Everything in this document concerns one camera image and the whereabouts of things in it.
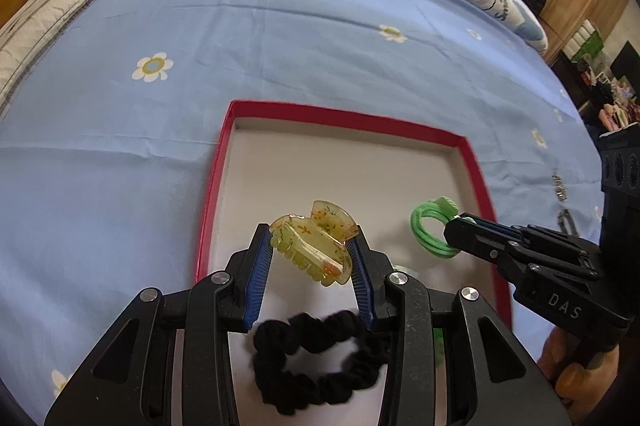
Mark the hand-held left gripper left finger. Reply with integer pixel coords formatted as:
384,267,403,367
44,222,275,426

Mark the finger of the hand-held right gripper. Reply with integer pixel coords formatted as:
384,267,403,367
457,213,601,277
444,220,599,283

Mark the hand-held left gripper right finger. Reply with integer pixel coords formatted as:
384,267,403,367
345,238,573,426

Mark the yellow translucent hair claw clip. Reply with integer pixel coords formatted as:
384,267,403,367
270,201,360,287

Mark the green hair tie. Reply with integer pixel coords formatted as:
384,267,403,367
410,197,461,257

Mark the red shallow tray box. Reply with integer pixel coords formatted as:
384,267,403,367
192,100,514,426

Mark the person's right hand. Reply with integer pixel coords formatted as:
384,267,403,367
537,326,601,407

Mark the black scrunchie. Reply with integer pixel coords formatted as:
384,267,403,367
250,310,393,417

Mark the clear hair comb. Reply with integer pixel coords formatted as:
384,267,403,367
556,208,581,237

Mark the blue floral bedsheet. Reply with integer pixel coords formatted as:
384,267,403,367
0,0,608,426

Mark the green box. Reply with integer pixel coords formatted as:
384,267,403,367
580,26,606,57

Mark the black screen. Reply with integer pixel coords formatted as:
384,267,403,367
612,42,640,79

